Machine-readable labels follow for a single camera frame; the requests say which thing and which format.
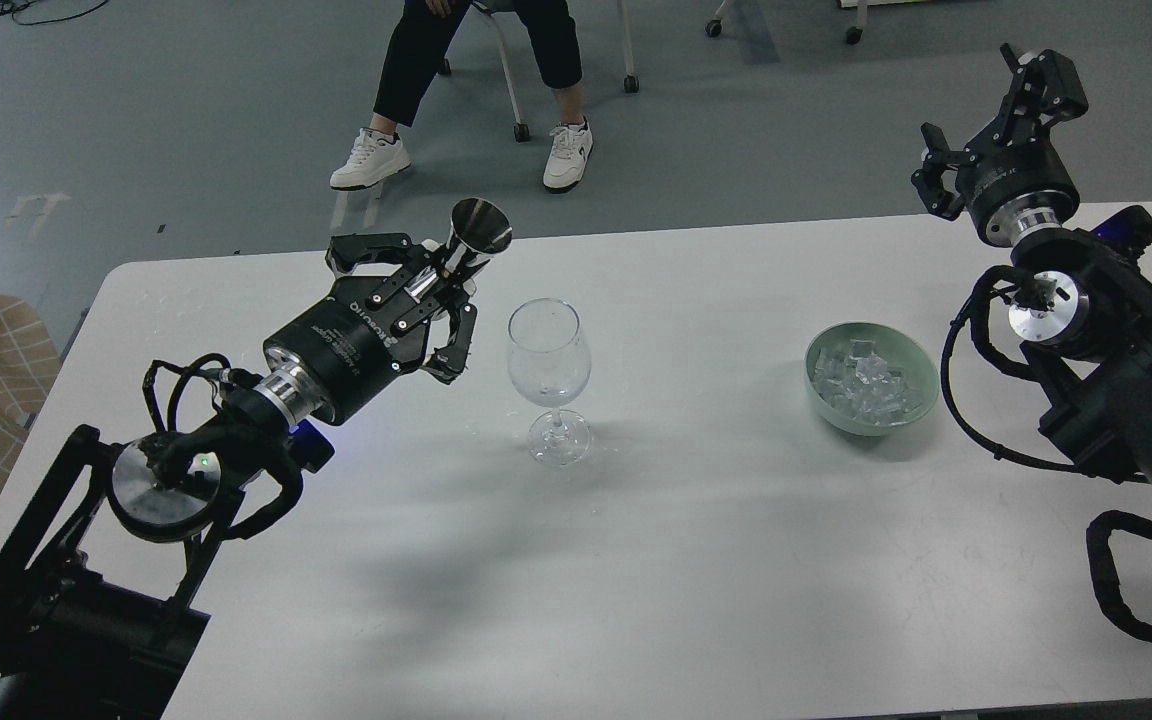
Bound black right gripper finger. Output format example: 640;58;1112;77
986;44;1089;146
911;122;980;222

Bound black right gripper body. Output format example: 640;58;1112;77
961;138;1079;249

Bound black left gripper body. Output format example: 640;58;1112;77
262;270;431;427

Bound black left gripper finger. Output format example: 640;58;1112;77
422;290;477;386
326;233;442;286

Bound steel cocktail jigger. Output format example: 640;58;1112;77
404;197;513;301

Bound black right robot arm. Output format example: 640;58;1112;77
911;44;1152;644

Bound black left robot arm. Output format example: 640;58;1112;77
0;232;511;719

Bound clear wine glass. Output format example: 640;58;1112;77
507;300;593;468

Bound pile of ice cubes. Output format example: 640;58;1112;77
812;338;924;427

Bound green bowl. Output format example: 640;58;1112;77
803;323;940;437

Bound white rolling chair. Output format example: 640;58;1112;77
435;0;639;143

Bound seated person in black trousers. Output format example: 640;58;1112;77
329;0;594;194

